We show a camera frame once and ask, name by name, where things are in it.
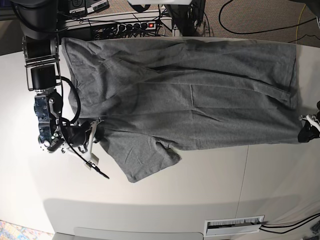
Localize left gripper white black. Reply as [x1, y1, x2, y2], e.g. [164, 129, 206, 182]
[297, 114, 320, 143]

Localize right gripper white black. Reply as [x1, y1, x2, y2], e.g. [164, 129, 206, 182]
[61, 119, 106, 170]

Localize grey T-shirt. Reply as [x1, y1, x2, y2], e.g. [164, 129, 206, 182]
[61, 37, 302, 183]

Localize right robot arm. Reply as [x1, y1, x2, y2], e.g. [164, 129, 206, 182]
[10, 0, 103, 175]

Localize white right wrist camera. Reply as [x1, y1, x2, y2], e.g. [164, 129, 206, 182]
[83, 152, 99, 170]

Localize black camera cable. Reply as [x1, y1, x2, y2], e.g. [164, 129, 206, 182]
[56, 76, 111, 180]

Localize black cables at table edge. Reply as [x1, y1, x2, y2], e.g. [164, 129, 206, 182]
[259, 211, 320, 235]

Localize white power strip red switch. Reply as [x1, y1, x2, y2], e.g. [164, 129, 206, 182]
[93, 21, 158, 35]

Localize white table cable grommet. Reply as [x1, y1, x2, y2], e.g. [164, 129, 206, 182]
[203, 215, 265, 238]

